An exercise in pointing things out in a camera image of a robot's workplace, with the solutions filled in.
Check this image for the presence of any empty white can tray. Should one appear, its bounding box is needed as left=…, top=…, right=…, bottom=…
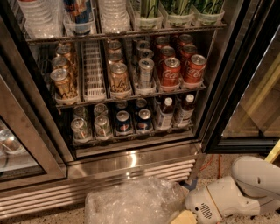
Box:
left=81, top=41, right=107, bottom=102

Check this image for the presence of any red bull can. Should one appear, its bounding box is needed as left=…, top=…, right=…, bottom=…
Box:
left=63, top=0, right=94, bottom=36

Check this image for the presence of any front right coca-cola can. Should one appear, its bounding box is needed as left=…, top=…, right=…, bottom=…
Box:
left=183, top=54, right=207, bottom=83

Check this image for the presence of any rear left gold can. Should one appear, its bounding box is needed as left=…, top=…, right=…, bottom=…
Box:
left=55, top=43, right=78, bottom=74

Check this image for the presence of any front left pepsi can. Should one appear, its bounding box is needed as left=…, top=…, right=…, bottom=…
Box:
left=116, top=110, right=131, bottom=132

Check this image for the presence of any yellow wheeled stand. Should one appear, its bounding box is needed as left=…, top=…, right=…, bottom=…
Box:
left=265, top=147, right=280, bottom=163

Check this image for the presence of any white-capped bottle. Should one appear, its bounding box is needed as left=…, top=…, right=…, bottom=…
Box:
left=156, top=97, right=174, bottom=130
left=174, top=94, right=195, bottom=127

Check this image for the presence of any front slim silver can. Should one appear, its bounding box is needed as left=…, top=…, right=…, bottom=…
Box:
left=138, top=58, right=154, bottom=89

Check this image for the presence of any middle left coca-cola can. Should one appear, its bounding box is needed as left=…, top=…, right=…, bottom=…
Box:
left=157, top=46, right=176, bottom=67

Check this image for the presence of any slim silver can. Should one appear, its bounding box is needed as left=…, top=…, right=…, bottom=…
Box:
left=136, top=40, right=151, bottom=53
left=138, top=58, right=154, bottom=89
left=137, top=49, right=154, bottom=60

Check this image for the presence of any rear centre gold can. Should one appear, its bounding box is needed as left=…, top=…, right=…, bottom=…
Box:
left=107, top=40, right=122, bottom=53

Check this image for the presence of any rear right coca-cola can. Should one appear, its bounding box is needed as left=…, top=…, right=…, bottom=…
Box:
left=176, top=34, right=193, bottom=53

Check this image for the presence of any front centre gold can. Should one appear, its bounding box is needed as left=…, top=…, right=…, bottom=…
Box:
left=110, top=62, right=130, bottom=93

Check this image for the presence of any rear right pepsi can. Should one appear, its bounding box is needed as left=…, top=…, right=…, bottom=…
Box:
left=135, top=98, right=147, bottom=111

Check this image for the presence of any front right pepsi can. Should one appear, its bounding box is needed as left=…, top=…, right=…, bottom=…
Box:
left=136, top=108, right=151, bottom=130

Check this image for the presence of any front left silver can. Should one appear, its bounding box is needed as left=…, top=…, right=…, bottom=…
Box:
left=71, top=117, right=91, bottom=141

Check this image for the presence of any pepsi can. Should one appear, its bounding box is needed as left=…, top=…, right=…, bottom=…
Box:
left=116, top=110, right=131, bottom=132
left=135, top=98, right=147, bottom=111
left=115, top=100, right=128, bottom=112
left=136, top=108, right=151, bottom=130

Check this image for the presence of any middle left gold can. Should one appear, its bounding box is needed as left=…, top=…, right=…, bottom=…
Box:
left=51, top=55, right=77, bottom=86

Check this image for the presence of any middle right coca-cola can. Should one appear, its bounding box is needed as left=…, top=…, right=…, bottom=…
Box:
left=180, top=45, right=198, bottom=71

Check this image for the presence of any front left coca-cola can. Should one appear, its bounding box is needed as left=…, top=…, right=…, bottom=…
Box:
left=161, top=57, right=181, bottom=87

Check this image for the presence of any front left gold can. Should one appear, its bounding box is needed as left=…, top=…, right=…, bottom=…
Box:
left=50, top=68, right=78, bottom=100

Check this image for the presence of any gold can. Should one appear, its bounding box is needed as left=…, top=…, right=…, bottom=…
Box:
left=55, top=43, right=78, bottom=74
left=50, top=68, right=78, bottom=100
left=107, top=40, right=122, bottom=53
left=108, top=52, right=124, bottom=66
left=110, top=62, right=130, bottom=93
left=51, top=55, right=77, bottom=86

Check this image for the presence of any middle slim silver can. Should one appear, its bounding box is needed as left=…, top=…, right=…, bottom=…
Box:
left=137, top=49, right=154, bottom=60

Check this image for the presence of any left white-capped bottle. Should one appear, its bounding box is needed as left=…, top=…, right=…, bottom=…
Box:
left=156, top=97, right=174, bottom=130

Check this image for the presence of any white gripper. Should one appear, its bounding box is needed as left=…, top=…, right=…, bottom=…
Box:
left=169, top=186, right=222, bottom=224

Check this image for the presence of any orange cable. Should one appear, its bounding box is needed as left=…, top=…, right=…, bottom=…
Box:
left=199, top=154, right=222, bottom=179

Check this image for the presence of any open glass fridge door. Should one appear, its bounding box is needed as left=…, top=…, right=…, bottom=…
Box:
left=201, top=0, right=280, bottom=155

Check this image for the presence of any rear left coca-cola can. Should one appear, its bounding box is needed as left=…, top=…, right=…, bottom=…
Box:
left=154, top=36, right=169, bottom=55

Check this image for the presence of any rear left pepsi can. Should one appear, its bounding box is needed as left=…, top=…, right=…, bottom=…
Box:
left=115, top=100, right=128, bottom=112

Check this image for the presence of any rear slim silver can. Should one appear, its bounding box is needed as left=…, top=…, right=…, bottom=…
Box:
left=136, top=40, right=151, bottom=53

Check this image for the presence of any stainless steel fridge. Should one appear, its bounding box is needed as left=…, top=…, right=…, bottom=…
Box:
left=0, top=0, right=280, bottom=219

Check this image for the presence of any blue tape cross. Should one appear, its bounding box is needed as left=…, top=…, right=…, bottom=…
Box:
left=179, top=178, right=198, bottom=191

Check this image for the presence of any coca-cola can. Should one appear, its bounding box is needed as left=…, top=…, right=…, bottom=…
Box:
left=180, top=45, right=198, bottom=71
left=161, top=57, right=181, bottom=87
left=176, top=34, right=193, bottom=53
left=157, top=46, right=176, bottom=67
left=154, top=36, right=169, bottom=55
left=183, top=54, right=207, bottom=83

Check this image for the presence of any middle centre gold can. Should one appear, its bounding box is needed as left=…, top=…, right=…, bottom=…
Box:
left=108, top=52, right=124, bottom=66

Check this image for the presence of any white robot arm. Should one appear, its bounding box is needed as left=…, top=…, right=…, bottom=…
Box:
left=183, top=156, right=280, bottom=224

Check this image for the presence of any right white-capped bottle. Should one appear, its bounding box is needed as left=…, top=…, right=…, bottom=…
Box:
left=174, top=94, right=195, bottom=127

